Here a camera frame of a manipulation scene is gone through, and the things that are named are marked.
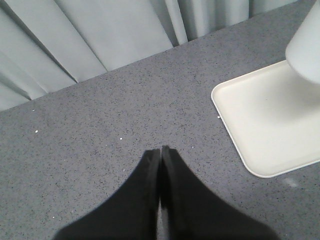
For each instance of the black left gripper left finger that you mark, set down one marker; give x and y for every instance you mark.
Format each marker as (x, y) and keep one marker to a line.
(129, 214)

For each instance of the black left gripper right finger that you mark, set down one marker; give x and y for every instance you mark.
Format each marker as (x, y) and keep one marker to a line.
(196, 213)

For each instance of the white smiley mug black handle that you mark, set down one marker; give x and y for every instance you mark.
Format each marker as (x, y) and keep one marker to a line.
(303, 51)

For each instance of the cream rectangular plastic tray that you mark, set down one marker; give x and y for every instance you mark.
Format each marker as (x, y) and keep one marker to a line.
(273, 118)

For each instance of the grey pleated curtain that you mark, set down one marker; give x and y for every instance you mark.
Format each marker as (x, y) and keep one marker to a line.
(48, 45)

